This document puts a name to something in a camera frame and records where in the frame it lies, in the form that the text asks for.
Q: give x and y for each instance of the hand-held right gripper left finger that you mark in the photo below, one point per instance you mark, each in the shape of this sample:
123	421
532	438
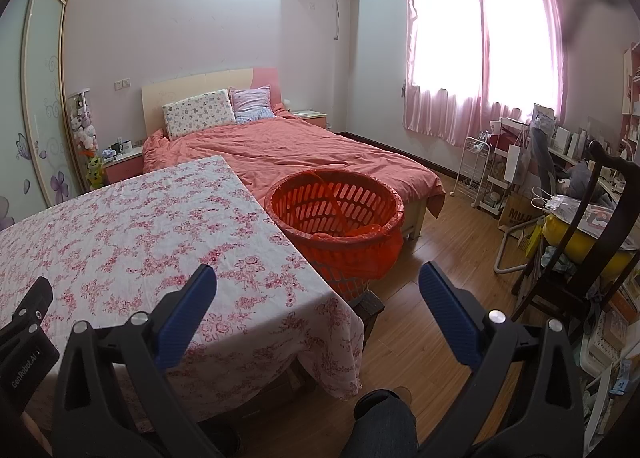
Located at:
187	315

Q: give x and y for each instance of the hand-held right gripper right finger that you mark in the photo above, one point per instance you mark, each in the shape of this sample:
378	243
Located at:
450	313

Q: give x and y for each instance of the orange plastic basket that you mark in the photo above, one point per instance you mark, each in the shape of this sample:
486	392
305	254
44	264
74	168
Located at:
310	203

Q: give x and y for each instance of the floral pink tablecloth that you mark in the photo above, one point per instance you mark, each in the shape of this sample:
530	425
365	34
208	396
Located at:
175	238

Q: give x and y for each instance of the brown paper bag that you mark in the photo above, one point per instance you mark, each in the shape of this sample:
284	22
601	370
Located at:
517	213

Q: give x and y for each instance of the person's leg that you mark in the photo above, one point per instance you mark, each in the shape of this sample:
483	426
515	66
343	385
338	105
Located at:
385	425

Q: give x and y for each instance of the yellow cushion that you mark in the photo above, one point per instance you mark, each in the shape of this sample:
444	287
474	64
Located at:
567	235

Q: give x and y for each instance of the pink nightstand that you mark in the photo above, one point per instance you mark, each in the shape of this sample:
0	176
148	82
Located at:
125	171
315	118

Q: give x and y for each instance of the white plastic crate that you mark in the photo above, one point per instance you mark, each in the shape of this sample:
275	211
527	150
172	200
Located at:
610	338

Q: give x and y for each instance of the white paper bag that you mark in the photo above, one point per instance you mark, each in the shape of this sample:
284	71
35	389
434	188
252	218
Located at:
516	163

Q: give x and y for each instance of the green yellow plush toy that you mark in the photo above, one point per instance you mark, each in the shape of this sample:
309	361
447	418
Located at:
95	173

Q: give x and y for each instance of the clear plastic bag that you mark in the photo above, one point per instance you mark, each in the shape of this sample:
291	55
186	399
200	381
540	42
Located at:
597	215

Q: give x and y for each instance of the dark wooden chair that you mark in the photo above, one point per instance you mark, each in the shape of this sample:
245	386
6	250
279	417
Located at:
610	233

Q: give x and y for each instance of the grey cloth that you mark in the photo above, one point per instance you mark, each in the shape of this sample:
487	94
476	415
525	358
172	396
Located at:
580	176

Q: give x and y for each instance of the white desk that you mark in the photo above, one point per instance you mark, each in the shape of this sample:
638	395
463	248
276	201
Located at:
565	154

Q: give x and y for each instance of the pink sheer curtain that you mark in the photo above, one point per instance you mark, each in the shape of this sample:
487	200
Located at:
440	113

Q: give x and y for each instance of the floral white pillow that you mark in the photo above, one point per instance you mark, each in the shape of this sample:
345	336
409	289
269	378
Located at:
200	113

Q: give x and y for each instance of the pink duvet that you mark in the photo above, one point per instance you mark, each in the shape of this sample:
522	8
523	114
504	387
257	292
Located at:
310	148

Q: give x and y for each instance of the clear tube of plush toys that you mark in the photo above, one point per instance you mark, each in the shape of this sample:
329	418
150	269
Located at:
84	131

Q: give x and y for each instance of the striped pink pillow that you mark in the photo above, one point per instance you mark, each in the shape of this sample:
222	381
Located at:
252	106

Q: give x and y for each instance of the beige wooden bed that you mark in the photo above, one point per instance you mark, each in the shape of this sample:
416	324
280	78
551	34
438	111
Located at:
200	91

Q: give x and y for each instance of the flower-printed sliding wardrobe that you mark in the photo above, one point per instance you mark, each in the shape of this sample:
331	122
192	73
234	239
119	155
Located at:
45	88

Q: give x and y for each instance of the white bookshelf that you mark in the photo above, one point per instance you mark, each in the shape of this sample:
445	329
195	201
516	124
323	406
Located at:
632	88

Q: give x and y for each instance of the white wall switch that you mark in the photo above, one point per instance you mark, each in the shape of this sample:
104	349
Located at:
122	84

